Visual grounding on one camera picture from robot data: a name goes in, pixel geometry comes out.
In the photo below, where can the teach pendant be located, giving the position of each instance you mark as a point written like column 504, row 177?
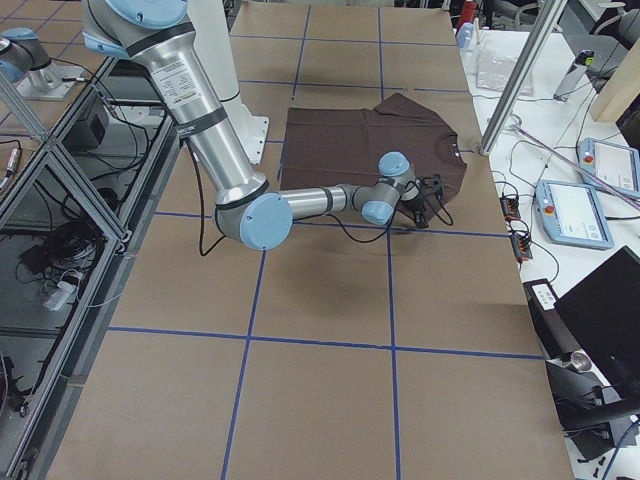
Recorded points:
column 571, row 215
column 617, row 165

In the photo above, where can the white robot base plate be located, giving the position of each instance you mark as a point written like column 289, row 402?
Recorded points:
column 251, row 130

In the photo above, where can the dark brown t-shirt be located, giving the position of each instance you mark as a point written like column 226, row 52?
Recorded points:
column 327, row 147

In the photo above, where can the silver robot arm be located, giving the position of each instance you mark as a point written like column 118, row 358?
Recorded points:
column 160, row 36

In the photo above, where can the black monitor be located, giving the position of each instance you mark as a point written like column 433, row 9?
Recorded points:
column 602, row 314

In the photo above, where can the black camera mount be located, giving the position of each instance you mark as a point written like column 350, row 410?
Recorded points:
column 432, row 185

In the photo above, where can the aluminium profile post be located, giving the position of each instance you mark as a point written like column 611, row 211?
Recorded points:
column 549, row 14

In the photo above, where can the far teach pendant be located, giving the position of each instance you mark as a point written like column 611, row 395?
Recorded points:
column 617, row 165

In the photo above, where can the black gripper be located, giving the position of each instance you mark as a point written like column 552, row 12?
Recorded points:
column 413, row 204

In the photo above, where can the white power adapter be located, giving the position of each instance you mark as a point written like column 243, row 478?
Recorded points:
column 59, row 296

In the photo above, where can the clear plastic bag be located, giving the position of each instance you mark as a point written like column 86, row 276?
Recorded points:
column 494, row 70

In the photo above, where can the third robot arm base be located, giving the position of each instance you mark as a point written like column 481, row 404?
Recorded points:
column 26, row 63

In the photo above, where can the orange black connector block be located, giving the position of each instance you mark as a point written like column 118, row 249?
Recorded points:
column 510, row 207

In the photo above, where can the aluminium frame rail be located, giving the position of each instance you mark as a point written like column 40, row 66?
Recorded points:
column 78, row 212

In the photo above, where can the near teach pendant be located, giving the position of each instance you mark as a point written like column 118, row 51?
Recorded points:
column 571, row 215

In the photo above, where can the black box with label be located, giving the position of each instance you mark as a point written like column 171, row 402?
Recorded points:
column 541, row 301

